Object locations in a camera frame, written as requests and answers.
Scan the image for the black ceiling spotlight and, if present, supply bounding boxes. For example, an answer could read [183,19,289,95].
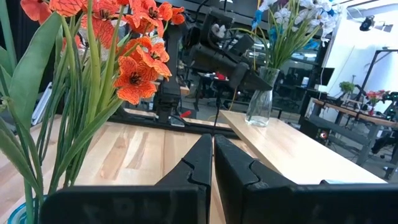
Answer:
[359,15,376,32]

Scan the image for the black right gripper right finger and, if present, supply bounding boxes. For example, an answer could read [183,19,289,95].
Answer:
[213,134,398,224]

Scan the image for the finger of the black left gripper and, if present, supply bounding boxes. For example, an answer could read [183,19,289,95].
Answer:
[239,70,273,91]

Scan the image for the teal cut glass vase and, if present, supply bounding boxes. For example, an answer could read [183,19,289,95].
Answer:
[7,195,47,224]

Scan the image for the pale white flower stem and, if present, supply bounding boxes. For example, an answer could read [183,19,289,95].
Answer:
[257,0,343,71]

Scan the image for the pink flower bouquet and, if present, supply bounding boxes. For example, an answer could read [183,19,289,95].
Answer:
[366,90,389,116]

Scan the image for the green plant on workbench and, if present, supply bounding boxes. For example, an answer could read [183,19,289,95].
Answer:
[338,81,355,94]

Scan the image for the black monitor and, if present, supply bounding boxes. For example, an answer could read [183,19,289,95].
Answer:
[320,67,335,86]

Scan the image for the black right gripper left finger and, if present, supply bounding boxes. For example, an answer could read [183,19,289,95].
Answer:
[39,133,213,224]

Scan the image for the wooden workbench grey legs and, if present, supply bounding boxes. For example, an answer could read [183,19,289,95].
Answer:
[312,98,398,166]

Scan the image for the orange flower stem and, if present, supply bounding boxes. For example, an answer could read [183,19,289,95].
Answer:
[18,0,186,200]

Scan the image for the clear glass vase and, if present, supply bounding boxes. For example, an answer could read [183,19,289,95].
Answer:
[244,66,280,128]

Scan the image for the blue flower stem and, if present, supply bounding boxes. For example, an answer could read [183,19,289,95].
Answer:
[251,9,282,44]

